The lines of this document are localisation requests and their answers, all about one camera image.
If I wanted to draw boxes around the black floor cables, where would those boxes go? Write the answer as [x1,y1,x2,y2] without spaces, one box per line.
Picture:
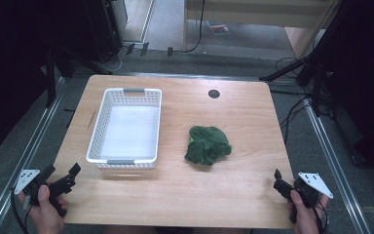
[274,57,316,145]

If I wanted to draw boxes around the metal floor rail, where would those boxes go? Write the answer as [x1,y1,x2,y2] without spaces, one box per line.
[123,71,306,86]
[0,77,66,234]
[301,97,373,234]

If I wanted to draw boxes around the white plastic basket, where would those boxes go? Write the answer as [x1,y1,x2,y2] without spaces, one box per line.
[85,87,163,171]

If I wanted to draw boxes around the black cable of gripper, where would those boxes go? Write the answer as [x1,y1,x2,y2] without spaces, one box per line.
[10,188,33,234]
[311,197,329,234]

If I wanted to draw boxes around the black hanging cable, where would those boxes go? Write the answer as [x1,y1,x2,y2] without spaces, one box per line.
[184,0,206,54]

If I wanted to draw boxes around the person's left hand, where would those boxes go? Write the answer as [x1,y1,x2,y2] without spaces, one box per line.
[17,184,69,234]

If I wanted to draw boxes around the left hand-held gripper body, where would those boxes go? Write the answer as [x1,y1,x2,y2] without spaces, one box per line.
[14,168,78,218]

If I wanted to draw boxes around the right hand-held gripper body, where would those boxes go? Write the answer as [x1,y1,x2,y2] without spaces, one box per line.
[284,172,335,225]

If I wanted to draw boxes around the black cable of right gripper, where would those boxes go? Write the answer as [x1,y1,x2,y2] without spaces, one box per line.
[311,197,329,234]

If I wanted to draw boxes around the black tripod stand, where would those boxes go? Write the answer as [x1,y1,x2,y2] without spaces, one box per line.
[258,38,330,117]

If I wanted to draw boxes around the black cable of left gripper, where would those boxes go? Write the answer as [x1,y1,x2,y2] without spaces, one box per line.
[10,188,33,234]

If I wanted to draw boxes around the light wooden cabinet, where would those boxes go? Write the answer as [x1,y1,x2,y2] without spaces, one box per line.
[182,0,340,60]

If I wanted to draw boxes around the black cabinet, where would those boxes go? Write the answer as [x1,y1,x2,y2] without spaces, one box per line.
[83,0,124,64]

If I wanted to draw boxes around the person's right hand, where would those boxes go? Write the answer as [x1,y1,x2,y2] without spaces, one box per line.
[286,189,331,234]

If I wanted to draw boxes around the green broccoli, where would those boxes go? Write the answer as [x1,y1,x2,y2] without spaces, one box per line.
[183,125,234,167]

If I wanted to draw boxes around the book with red cover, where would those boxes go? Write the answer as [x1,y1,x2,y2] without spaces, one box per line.
[207,20,231,36]

